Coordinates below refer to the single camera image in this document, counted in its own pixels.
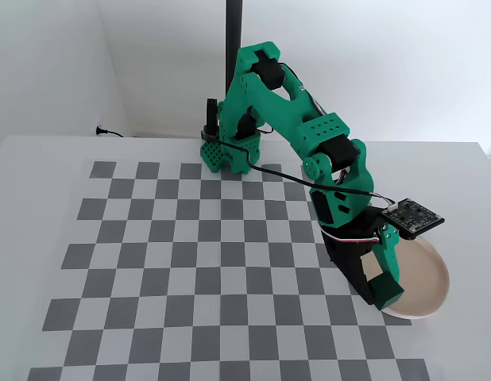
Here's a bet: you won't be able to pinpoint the beige round plate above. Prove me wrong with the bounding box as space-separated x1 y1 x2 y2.
360 233 451 320

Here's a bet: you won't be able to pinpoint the black wrist camera board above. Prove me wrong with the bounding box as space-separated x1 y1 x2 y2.
381 197 445 241

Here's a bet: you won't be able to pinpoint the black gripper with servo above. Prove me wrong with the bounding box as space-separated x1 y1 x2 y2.
322 206 402 306

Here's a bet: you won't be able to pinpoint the black camera cable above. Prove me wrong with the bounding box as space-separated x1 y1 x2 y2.
200 130 393 207

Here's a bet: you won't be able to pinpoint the black vertical pole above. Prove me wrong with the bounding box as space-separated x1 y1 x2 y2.
224 0 246 94

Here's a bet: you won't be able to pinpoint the grey white checkerboard mat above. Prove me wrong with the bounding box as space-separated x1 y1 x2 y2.
29 160 431 381

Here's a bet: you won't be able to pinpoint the green cube dice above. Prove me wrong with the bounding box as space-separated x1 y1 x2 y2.
366 272 404 313

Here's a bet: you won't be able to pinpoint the black wall plug with cord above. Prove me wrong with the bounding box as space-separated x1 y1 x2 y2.
95 125 126 139

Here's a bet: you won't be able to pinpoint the black table clamp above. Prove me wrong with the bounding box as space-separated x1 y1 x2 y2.
204 98 222 140

